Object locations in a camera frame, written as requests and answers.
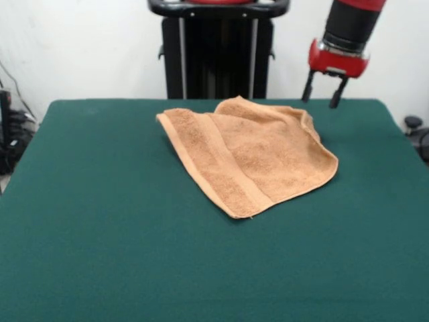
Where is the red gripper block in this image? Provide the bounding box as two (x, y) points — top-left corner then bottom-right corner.
(300, 38), (372, 109)

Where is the orange-brown terry towel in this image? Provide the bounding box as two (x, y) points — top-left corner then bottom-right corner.
(156, 95), (339, 219)

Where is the black office chair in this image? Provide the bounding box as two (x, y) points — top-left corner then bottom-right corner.
(403, 115), (429, 158)

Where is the dark green table cloth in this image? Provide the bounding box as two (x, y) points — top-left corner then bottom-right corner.
(0, 98), (429, 322)

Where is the black bag pile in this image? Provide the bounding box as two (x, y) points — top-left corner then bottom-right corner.
(0, 109), (38, 176)

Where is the black device with red mark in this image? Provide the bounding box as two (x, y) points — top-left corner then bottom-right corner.
(0, 89), (11, 152)

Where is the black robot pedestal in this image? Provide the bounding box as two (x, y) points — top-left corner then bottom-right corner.
(147, 0), (290, 100)

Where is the grey hanging cable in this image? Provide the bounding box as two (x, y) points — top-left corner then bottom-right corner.
(0, 62), (36, 121)

